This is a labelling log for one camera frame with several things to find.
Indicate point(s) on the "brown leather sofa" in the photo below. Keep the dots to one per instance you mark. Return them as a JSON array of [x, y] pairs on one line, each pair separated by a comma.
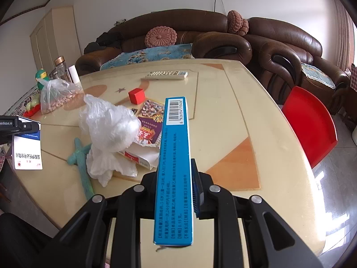
[[207, 32]]

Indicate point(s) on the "pink round cushion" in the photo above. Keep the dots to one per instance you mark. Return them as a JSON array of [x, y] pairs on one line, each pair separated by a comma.
[[160, 36]]

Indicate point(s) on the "red cube block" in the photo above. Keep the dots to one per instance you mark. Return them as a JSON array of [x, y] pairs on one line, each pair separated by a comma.
[[137, 96]]

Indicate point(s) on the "white medicine box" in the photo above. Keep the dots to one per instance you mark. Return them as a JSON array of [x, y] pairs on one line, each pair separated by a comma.
[[26, 149]]

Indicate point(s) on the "pink cushion on sofa back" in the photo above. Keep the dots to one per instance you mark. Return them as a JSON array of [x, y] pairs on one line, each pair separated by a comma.
[[237, 24]]

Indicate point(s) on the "purple snack packet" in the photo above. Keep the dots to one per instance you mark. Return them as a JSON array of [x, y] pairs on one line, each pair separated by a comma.
[[150, 114]]

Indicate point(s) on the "white plastic bag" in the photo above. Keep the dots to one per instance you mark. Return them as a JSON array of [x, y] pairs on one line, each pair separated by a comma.
[[111, 128]]

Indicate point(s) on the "blue medicine box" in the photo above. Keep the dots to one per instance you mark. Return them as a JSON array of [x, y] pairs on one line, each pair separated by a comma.
[[173, 217]]

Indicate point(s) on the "cream wooden cabinet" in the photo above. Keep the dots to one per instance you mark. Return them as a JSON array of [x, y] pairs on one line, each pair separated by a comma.
[[55, 35]]

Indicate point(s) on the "red white carton box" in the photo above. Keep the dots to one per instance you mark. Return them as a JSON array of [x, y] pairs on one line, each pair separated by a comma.
[[147, 157]]

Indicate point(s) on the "blue floral blanket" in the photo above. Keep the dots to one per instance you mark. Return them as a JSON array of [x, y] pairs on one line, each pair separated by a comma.
[[172, 52]]

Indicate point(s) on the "brown leather armchair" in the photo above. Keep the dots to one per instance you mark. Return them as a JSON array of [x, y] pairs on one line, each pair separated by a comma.
[[278, 50]]

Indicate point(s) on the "white tissue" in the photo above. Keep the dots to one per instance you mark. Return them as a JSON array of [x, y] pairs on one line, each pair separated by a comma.
[[102, 165]]

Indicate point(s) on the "glass jar gold lid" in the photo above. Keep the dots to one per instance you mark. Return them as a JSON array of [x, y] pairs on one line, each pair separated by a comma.
[[62, 69]]

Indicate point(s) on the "red plastic stool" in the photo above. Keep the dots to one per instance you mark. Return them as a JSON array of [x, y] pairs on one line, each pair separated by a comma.
[[312, 124]]

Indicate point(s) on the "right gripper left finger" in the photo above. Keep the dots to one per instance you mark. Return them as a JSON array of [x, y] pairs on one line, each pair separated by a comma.
[[149, 182]]

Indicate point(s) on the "lace armchair seat cover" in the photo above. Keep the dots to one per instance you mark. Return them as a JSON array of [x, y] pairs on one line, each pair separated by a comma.
[[317, 75]]

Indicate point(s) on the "clear bag of peanuts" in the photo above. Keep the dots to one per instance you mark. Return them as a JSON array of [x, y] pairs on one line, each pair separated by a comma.
[[56, 93]]

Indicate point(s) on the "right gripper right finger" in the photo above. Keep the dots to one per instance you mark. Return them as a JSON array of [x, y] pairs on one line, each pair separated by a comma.
[[198, 193]]

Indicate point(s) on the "white remote control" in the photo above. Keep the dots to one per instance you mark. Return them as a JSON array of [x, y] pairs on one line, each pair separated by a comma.
[[167, 75]]

